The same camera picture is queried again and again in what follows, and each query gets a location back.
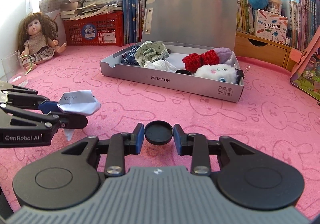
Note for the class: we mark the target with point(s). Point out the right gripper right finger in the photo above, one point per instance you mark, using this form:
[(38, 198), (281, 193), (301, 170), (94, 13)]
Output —
[(198, 147)]

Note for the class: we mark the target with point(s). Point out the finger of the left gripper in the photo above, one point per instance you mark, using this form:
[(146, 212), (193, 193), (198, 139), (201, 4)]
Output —
[(15, 116), (28, 99)]

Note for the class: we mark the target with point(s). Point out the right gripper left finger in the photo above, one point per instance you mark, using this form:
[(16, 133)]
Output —
[(119, 146)]

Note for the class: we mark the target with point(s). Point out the white paper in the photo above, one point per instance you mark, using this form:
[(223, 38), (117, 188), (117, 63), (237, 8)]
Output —
[(81, 102)]

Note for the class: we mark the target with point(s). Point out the black round lid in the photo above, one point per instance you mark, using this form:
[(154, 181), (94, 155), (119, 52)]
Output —
[(184, 71), (158, 132)]

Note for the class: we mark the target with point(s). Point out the white fluffy cat plush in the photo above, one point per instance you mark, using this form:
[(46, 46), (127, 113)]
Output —
[(220, 72)]

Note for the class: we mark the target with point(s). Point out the blue floral fabric pouch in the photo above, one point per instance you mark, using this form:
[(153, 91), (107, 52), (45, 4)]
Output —
[(129, 56)]

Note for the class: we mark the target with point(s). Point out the green patterned cloth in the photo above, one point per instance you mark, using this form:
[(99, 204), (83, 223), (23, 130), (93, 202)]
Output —
[(151, 51)]

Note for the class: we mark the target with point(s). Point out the white tissue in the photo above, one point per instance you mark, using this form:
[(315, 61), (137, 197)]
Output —
[(161, 65)]

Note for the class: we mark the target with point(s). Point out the clear glass cup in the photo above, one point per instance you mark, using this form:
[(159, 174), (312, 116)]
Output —
[(16, 68)]

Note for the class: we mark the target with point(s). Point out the brown haired baby doll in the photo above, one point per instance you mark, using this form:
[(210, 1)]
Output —
[(37, 40)]

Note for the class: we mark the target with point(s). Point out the black binder clips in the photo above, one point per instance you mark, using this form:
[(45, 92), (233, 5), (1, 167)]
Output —
[(240, 74)]

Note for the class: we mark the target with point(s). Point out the red crochet bow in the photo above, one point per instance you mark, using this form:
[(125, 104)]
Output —
[(194, 61)]

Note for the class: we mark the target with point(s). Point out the red plastic basket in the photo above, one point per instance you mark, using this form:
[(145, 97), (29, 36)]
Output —
[(103, 29)]

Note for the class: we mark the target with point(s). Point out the wooden drawer shelf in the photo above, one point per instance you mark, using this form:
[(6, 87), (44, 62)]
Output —
[(251, 46)]

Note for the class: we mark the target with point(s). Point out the silver cardboard box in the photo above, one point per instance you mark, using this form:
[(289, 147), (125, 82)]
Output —
[(185, 27)]

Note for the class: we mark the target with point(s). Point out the stack of books on basket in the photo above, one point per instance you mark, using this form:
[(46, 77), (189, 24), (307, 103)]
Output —
[(88, 8)]

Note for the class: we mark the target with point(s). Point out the pink house shaped toy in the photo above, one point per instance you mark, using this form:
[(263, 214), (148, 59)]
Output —
[(305, 73)]

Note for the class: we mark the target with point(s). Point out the white colourful stationery box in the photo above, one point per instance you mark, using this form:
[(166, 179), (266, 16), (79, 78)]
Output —
[(270, 26)]

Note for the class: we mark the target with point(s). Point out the row of blue books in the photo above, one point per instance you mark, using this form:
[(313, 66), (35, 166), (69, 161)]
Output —
[(134, 11)]

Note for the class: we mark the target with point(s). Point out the row of books right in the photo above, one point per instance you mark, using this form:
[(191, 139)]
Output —
[(302, 15)]

